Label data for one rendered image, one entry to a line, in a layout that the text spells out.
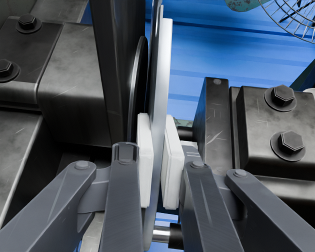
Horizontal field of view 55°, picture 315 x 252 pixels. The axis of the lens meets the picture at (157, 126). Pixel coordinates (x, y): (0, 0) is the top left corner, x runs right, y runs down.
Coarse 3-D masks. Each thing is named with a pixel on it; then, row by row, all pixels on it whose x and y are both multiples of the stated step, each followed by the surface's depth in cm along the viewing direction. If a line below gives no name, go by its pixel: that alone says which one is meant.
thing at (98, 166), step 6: (102, 150) 36; (108, 150) 36; (96, 156) 36; (102, 156) 36; (108, 156) 36; (96, 162) 35; (102, 162) 35; (108, 162) 35; (96, 168) 35; (102, 210) 38
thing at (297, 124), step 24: (240, 96) 35; (264, 96) 33; (288, 96) 32; (312, 96) 34; (240, 120) 34; (264, 120) 32; (288, 120) 32; (312, 120) 32; (240, 144) 33; (264, 144) 30; (288, 144) 29; (312, 144) 30; (240, 168) 32; (264, 168) 30; (288, 168) 30; (312, 168) 29; (288, 192) 31; (312, 192) 31; (312, 216) 33
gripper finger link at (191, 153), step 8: (184, 152) 17; (192, 152) 17; (184, 160) 16; (192, 160) 16; (200, 160) 16; (216, 176) 14; (224, 176) 14; (184, 184) 14; (224, 184) 13; (184, 192) 14; (224, 192) 13; (232, 192) 13; (224, 200) 13; (232, 200) 13; (240, 200) 13; (232, 208) 13; (240, 208) 13; (232, 216) 13; (240, 216) 13
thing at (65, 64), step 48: (96, 0) 14; (144, 0) 28; (0, 48) 27; (48, 48) 27; (96, 48) 17; (144, 48) 28; (0, 96) 25; (48, 96) 24; (96, 96) 24; (144, 96) 36; (96, 144) 30
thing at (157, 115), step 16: (160, 0) 18; (160, 16) 17; (160, 32) 17; (160, 48) 17; (160, 64) 17; (160, 80) 17; (160, 96) 17; (144, 112) 40; (160, 112) 17; (160, 128) 17; (160, 144) 17; (160, 160) 18; (144, 208) 19; (144, 224) 20; (144, 240) 22
